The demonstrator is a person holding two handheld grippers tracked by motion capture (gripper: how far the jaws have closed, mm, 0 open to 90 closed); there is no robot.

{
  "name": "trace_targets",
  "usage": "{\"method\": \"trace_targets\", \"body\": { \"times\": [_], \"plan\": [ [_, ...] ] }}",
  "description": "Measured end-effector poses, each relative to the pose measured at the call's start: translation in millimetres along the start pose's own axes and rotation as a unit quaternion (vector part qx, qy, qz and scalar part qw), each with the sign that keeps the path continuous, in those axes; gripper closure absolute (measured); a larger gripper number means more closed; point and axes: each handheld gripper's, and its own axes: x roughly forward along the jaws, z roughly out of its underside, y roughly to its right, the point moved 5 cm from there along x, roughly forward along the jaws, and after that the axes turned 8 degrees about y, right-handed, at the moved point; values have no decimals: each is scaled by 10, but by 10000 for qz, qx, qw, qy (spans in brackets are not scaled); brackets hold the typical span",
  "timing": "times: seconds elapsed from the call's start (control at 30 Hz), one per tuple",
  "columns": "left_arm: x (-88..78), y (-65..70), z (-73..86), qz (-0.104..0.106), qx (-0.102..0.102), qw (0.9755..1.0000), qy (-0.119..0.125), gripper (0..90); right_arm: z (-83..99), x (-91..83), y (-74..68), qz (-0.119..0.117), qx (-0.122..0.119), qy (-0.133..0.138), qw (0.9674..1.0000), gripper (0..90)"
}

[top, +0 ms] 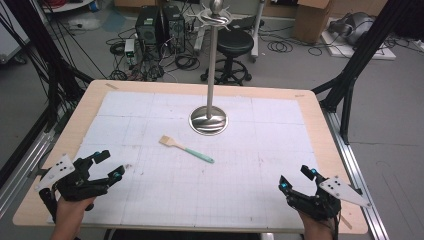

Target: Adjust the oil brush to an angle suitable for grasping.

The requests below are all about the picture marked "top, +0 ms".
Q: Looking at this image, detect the cardboard box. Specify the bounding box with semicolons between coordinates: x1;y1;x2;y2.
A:
294;0;334;44

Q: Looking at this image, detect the person's left hand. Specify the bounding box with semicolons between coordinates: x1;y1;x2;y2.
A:
49;196;97;240

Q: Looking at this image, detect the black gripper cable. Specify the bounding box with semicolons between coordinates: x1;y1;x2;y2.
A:
331;216;342;240

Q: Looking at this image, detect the white round table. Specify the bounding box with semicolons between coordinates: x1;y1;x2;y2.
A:
41;0;96;14

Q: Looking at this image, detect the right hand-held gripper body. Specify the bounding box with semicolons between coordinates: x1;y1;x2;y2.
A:
288;175;372;222

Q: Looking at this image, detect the small white power box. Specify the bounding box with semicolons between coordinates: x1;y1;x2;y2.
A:
124;38;137;66

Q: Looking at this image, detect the black round stool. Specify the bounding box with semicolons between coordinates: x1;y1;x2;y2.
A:
200;28;255;87

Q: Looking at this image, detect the black metal frame stand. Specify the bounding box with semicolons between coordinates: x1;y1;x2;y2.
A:
0;0;95;134
311;0;414;146

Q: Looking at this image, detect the white flat board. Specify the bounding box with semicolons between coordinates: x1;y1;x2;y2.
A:
320;31;398;61

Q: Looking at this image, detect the coiled black cable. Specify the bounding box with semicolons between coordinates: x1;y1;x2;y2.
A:
266;39;294;54
109;41;126;56
174;54;201;71

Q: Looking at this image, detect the black computer tower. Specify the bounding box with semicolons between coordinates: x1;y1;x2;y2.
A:
134;5;164;54
162;4;186;54

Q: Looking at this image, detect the white grid mat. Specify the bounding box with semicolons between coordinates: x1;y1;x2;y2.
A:
47;90;329;231

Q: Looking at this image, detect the white metal leg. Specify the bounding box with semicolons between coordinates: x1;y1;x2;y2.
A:
250;0;268;63

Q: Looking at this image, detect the aluminium rail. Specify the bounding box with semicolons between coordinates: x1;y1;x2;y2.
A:
321;108;391;240
0;128;56;219

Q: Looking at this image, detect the metal hook stand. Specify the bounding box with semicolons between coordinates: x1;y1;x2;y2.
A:
185;0;232;136

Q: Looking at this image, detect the green-handled basting brush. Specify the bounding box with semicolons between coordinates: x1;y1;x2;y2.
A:
158;134;216;165

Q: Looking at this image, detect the grey bag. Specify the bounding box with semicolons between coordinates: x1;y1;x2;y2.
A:
328;11;376;47

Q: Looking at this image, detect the person's right hand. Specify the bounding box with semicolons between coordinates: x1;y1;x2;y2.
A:
298;211;338;240

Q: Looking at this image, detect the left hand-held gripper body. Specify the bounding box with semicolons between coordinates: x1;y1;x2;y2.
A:
34;153;110;221

